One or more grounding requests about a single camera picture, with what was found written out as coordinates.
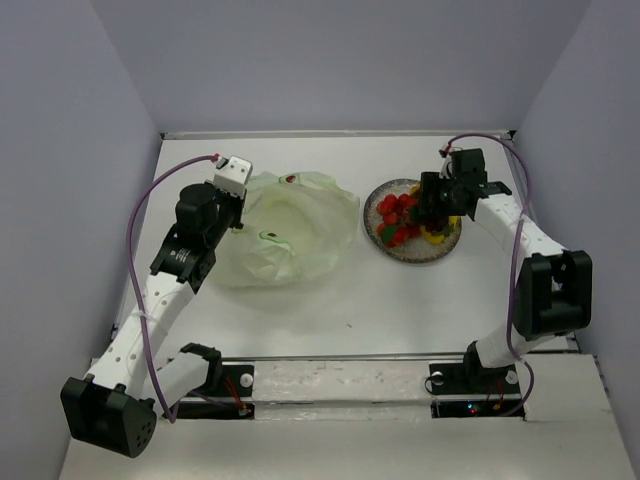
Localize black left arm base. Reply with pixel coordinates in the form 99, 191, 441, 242
177, 363, 255, 420

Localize red fake fruit bunch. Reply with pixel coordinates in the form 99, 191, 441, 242
376, 193, 421, 248

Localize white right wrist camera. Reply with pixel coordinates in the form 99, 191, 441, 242
439, 143, 462, 178

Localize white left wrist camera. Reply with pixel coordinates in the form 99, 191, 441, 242
212, 156, 253, 199

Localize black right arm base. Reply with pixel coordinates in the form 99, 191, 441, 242
424, 362, 524, 419

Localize dark red fake cherries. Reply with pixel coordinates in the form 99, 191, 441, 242
423, 217, 449, 235

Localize speckled grey round plate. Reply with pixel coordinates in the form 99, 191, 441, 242
363, 179, 462, 264

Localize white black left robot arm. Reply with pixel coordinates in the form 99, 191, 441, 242
60, 182, 246, 458

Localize yellow fake fruit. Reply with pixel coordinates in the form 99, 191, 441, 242
421, 228, 446, 245

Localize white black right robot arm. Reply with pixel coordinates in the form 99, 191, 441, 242
417, 149, 593, 392

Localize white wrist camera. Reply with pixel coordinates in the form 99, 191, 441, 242
212, 156, 253, 199
439, 143, 462, 178

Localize green printed plastic bag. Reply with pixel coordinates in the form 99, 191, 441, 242
207, 172, 360, 288

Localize yellow fake banana bunch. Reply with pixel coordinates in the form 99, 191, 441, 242
408, 185, 460, 238

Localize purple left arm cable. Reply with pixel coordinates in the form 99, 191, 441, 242
127, 153, 224, 424

